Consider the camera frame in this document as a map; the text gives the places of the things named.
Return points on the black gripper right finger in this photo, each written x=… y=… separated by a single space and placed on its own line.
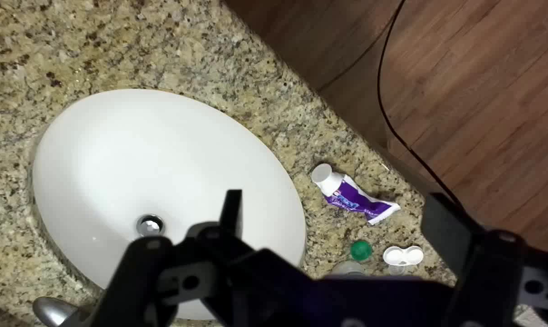
x=448 y=230

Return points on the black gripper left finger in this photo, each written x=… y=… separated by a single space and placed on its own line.
x=232 y=210

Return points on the white contact lens case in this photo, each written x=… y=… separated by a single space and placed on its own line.
x=403 y=256

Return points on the green contact lens cap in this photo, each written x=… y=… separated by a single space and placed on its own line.
x=359 y=248

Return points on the purple toothpaste tube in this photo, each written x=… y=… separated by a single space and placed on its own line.
x=341 y=190

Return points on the white oval sink basin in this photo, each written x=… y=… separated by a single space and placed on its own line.
x=138 y=161

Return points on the chrome faucet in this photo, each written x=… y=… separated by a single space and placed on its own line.
x=52 y=310

